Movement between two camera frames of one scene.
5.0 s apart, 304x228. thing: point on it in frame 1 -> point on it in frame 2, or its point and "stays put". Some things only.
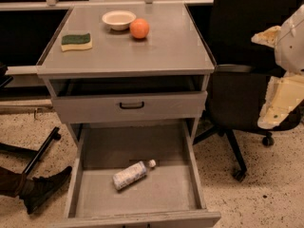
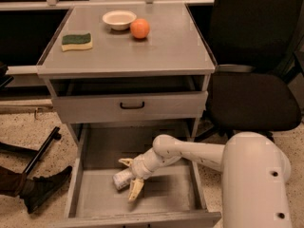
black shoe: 35,191 stays put
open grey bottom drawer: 136,175 stays put
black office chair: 237,86 stays put
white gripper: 291,47 -> 141,167
